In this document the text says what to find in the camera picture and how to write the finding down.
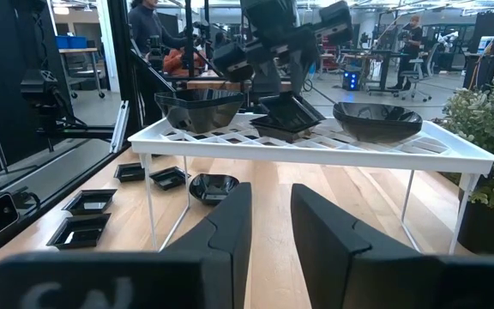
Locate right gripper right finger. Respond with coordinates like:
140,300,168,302
290,183,494,309

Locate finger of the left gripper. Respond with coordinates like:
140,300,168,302
257,59,282,98
289,46,319,98

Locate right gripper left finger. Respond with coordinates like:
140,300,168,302
0,182,253,309

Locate black small square plate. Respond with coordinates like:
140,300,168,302
250,114,319,144
45,213,111,251
257,90,326,132
61,188,118,216
148,166,191,191

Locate black wavy square plate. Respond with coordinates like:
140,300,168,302
156,99,244,135
154,88,246,106

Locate black leaf-shaped plate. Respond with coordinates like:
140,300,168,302
189,173,240,206

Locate black computer blue lights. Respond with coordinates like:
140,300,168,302
343,68,362,92

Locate person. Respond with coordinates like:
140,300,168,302
129,0,188,59
395,15,425,92
162,46,208,79

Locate grey office chair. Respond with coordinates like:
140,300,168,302
401,45,440,103

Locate grey rolling table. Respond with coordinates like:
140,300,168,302
57,45,106,100

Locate green artificial potted plant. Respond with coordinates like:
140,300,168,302
442,75,494,254

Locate black stand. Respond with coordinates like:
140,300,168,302
19,68,117,151

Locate black partition panel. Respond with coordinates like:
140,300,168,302
0,0,75,181

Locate white wire shelf rack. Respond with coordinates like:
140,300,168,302
127,112,494,254

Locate black rig post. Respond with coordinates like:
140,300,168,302
105,0,131,138

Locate silver metal bracket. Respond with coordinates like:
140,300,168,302
109,100,130,155

